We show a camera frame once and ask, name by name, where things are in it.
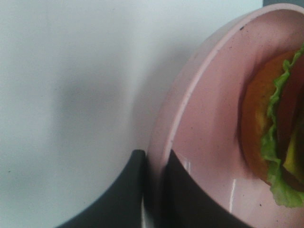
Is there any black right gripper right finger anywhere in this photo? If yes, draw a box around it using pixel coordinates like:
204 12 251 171
160 150 249 228

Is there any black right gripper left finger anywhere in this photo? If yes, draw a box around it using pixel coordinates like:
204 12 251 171
60 150 146 228

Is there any pink round plate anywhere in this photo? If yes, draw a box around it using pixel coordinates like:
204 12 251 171
144 3 304 228

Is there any burger with lettuce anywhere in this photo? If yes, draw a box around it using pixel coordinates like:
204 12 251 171
240 48 304 208

